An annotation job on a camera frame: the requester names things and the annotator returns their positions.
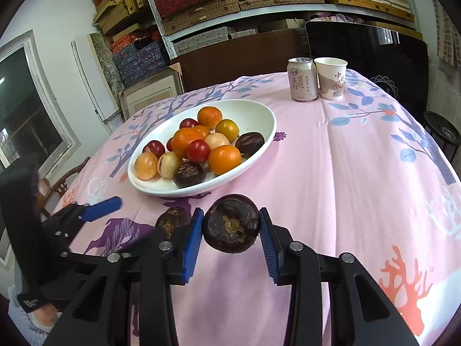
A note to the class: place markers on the red cherry tomato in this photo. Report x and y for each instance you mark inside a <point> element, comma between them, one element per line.
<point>189,123</point>
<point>169,145</point>
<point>198,150</point>
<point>153,147</point>

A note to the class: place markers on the large orange mandarin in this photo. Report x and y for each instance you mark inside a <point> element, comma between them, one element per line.
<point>187,141</point>

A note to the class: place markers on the marble slab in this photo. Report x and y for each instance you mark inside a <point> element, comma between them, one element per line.
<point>106,61</point>

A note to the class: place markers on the dark purple water chestnut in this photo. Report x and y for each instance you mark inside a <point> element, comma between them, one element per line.
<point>231,227</point>
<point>173,218</point>
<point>249,143</point>
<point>189,174</point>

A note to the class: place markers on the orange-yellow round fruit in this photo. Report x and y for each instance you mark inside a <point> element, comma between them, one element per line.
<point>146,165</point>

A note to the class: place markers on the person's left forearm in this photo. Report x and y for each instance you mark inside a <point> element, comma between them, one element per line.
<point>21,324</point>

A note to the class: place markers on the person's left hand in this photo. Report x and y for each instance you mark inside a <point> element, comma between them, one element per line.
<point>43,316</point>

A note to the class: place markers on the brick-pattern curtain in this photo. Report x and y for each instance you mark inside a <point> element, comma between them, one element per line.
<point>448,32</point>

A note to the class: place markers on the side window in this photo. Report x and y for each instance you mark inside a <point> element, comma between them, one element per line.
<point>28,108</point>

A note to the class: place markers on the white oval plate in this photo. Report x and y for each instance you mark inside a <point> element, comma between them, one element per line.
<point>252,115</point>

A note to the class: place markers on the stack of woven boxes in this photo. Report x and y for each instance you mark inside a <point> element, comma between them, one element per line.
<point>201,10</point>

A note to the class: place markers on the black glossy panel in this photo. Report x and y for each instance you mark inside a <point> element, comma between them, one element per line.
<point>367,50</point>

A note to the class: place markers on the pink drink can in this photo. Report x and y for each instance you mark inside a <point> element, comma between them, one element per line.
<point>303,79</point>

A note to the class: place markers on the small round orange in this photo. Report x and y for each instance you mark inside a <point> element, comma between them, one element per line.
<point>224,158</point>
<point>209,117</point>
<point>202,131</point>

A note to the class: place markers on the white board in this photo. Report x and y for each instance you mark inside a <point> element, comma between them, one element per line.
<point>93,75</point>

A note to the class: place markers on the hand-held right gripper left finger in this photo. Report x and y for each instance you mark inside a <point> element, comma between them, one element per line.
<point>191,245</point>

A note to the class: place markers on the wooden chair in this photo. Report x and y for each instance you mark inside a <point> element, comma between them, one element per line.
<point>61,183</point>

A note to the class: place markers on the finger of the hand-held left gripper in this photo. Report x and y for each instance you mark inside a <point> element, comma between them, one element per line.
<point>104,205</point>

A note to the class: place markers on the white metal shelf rack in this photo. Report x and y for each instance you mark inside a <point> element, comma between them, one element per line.
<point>158,18</point>

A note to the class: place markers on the small greenish orange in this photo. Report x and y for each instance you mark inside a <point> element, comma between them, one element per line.
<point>227,129</point>

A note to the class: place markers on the pale yellow round fruit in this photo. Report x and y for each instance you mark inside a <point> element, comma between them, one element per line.
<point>169,164</point>
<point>216,140</point>

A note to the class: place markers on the white paper cup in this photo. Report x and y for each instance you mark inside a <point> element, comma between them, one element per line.
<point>331,79</point>

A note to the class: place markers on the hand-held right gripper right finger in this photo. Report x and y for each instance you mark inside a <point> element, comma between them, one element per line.
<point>268,248</point>

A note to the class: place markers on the stack of blue patterned boxes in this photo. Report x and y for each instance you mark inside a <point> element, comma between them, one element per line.
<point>140,61</point>

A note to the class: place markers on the pink printed tablecloth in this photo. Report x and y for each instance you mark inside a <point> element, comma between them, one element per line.
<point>342,187</point>

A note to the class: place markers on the framed picture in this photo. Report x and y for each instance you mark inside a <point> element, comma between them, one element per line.
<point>151,92</point>

